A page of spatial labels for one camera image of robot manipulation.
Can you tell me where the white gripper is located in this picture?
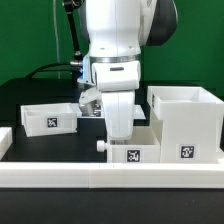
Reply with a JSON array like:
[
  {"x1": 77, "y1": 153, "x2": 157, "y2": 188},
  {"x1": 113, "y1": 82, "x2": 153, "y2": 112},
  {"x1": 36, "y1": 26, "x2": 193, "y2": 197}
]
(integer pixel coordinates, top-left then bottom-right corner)
[{"x1": 102, "y1": 91, "x2": 135, "y2": 140}]

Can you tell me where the white drawer tray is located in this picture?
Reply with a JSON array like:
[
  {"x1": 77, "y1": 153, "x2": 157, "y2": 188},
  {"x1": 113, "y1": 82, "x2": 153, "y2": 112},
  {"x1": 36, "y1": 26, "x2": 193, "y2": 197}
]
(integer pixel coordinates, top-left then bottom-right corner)
[
  {"x1": 21, "y1": 103, "x2": 77, "y2": 137},
  {"x1": 97, "y1": 126, "x2": 161, "y2": 163}
]

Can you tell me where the white drawer cabinet box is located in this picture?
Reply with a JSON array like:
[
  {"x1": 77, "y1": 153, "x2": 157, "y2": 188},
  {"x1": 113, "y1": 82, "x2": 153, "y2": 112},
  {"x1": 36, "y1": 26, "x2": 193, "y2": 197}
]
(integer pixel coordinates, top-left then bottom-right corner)
[{"x1": 147, "y1": 86, "x2": 224, "y2": 163}]

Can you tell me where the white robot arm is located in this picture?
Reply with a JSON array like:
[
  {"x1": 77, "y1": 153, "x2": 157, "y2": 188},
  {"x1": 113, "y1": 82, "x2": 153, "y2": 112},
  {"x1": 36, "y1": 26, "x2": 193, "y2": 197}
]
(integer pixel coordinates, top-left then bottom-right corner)
[{"x1": 80, "y1": 0, "x2": 178, "y2": 140}]

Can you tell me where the marker tag sheet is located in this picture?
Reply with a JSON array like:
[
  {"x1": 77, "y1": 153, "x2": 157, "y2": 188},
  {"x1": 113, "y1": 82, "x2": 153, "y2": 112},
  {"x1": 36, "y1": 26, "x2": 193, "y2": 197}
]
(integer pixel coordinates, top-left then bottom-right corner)
[{"x1": 72, "y1": 103, "x2": 146, "y2": 120}]

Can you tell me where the white U-shaped obstacle fence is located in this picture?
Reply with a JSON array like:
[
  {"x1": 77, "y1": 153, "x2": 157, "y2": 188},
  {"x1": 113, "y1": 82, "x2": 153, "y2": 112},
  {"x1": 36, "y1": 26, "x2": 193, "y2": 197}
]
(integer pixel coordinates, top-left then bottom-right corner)
[{"x1": 0, "y1": 127, "x2": 224, "y2": 189}]

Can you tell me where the black cable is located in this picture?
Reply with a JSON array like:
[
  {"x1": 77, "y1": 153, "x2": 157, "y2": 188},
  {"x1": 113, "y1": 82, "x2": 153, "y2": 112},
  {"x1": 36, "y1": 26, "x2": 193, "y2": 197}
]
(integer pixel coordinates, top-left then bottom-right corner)
[{"x1": 25, "y1": 61, "x2": 83, "y2": 80}]

